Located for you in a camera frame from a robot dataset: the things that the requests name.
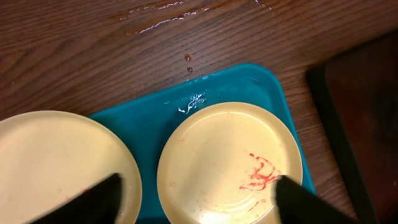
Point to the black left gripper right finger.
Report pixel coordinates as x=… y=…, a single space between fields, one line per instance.
x=297 y=205

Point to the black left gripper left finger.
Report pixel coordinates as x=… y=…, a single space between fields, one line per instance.
x=99 y=204

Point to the black tray with water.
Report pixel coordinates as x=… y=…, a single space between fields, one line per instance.
x=355 y=93

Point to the teal plastic tray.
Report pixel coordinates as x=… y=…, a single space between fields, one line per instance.
x=145 y=124

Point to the yellow plate with sauce swirl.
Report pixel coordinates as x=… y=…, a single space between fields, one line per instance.
x=50 y=157

